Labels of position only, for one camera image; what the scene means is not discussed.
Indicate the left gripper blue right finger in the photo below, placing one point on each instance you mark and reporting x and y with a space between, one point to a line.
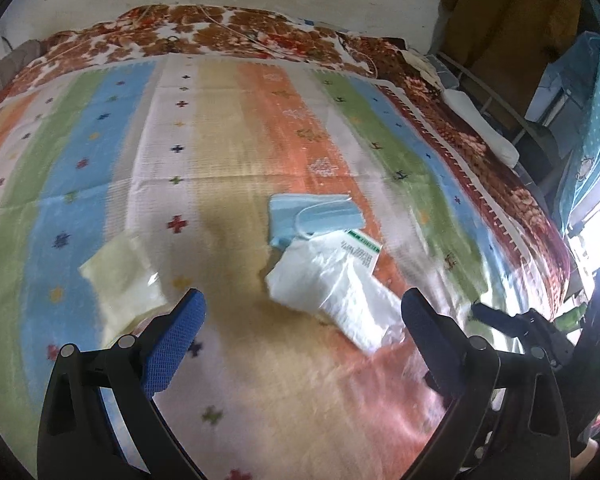
439 341

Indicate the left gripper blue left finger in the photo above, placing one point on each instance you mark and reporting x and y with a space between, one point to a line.
166 340

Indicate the pale yellow paper packet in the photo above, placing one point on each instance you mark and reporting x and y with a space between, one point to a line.
126 285

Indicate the green white medicine box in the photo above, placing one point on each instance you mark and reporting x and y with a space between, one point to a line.
361 246

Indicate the clear white plastic bag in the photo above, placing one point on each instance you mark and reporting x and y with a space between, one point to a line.
322 278

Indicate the blue face mask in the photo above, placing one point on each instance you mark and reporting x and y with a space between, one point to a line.
304 216

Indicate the striped colourful bed sheet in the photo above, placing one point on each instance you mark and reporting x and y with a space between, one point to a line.
186 152

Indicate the blue dotted hanging cloth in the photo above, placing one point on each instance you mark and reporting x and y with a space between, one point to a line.
583 169

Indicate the white rolled pillow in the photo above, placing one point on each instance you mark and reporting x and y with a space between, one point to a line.
460 103

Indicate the brown floral blanket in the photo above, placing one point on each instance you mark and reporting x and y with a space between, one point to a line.
159 29

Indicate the light blue hanging shirt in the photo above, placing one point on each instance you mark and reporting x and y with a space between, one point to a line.
573 74

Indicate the mustard brown hanging garment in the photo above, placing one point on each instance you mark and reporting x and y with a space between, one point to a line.
508 43

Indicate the metal bed rail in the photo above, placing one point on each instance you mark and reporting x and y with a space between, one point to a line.
537 147

